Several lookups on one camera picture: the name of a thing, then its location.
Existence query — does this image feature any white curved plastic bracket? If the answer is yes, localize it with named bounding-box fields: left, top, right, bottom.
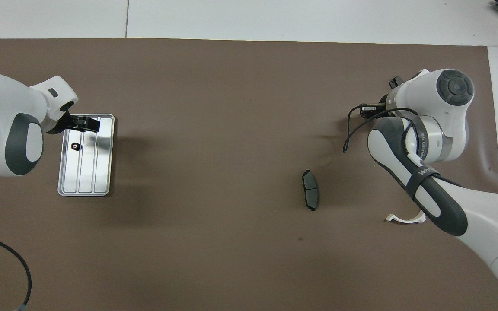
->
left=385, top=211, right=427, bottom=224

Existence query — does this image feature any brown table mat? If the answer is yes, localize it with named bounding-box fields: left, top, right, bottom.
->
left=0, top=38, right=498, bottom=311

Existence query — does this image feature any silver metal tray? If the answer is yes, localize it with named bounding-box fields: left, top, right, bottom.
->
left=57, top=114, right=115, bottom=197

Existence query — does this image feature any black loose cable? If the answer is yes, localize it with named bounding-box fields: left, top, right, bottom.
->
left=0, top=230, right=32, bottom=308

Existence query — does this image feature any long dark brake pad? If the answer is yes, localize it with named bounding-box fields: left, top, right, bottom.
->
left=302, top=170, right=320, bottom=212

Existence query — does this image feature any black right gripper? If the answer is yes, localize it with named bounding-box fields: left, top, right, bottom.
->
left=360, top=102, right=390, bottom=119

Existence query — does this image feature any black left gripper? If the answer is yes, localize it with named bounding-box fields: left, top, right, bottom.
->
left=56, top=113, right=101, bottom=135

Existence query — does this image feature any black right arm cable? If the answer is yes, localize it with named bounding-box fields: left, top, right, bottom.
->
left=343, top=105, right=466, bottom=187

